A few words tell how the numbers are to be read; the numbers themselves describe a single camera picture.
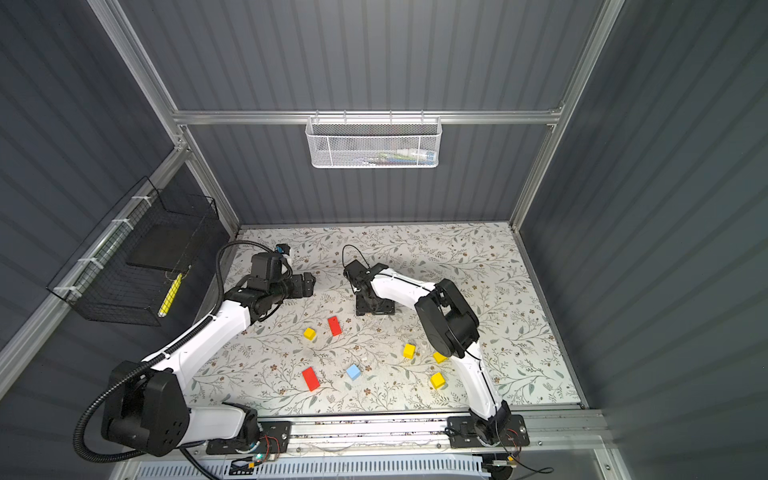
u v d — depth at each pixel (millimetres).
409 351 863
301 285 776
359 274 787
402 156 916
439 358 862
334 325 936
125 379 404
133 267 734
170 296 684
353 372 823
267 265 654
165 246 759
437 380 809
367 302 827
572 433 737
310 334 898
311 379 829
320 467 707
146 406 407
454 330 555
